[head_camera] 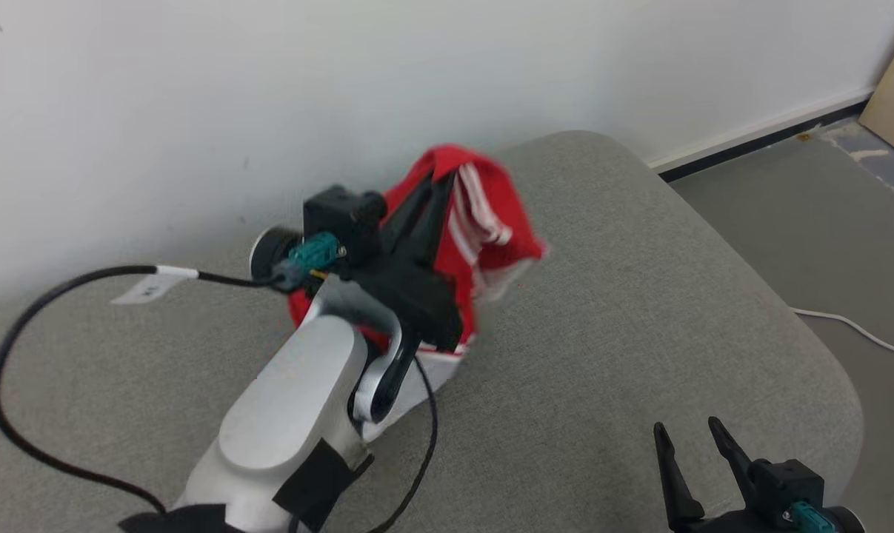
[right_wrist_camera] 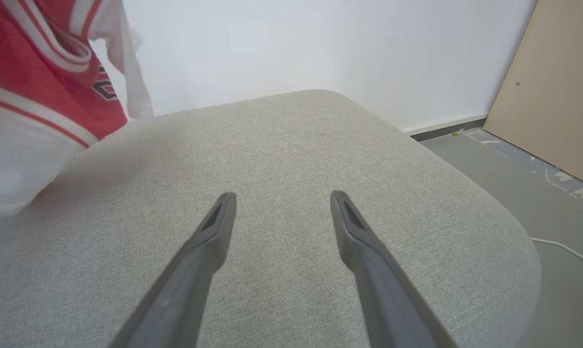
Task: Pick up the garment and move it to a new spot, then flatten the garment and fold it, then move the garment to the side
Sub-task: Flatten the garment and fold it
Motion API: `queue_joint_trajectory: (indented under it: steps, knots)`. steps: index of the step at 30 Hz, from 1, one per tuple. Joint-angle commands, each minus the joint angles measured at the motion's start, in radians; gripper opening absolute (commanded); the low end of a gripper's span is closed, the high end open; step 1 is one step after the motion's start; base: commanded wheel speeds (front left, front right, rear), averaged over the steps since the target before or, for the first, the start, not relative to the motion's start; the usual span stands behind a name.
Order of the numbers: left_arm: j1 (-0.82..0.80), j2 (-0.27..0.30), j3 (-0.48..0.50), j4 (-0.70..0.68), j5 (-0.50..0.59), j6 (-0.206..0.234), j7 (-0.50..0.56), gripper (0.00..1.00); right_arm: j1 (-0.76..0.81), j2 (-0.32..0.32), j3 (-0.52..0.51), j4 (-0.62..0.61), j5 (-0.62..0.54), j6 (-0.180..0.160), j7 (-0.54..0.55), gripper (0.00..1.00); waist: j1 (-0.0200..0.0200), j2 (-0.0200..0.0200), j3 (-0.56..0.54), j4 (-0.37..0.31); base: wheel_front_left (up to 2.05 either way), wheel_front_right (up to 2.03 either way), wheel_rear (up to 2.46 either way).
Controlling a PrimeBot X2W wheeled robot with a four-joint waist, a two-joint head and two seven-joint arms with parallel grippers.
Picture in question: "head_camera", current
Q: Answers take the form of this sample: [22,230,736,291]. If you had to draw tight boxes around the white floor cable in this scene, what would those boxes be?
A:
[790,306,894,358]

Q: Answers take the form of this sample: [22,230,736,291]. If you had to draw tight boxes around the red white basketball jersey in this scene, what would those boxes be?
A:
[287,144,550,445]

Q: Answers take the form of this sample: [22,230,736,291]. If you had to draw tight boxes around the white cable label tag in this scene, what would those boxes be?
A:
[110,265,200,306]

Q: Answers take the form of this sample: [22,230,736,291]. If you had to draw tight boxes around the black white skirting board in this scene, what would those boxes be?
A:
[647,89,875,184]

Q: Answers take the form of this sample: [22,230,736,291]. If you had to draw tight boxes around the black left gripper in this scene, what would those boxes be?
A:
[328,171,467,424]

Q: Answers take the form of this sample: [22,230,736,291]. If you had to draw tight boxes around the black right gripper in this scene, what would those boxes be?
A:
[653,416,788,533]

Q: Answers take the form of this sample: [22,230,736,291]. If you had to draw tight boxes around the thin black cable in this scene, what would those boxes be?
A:
[369,354,440,533]

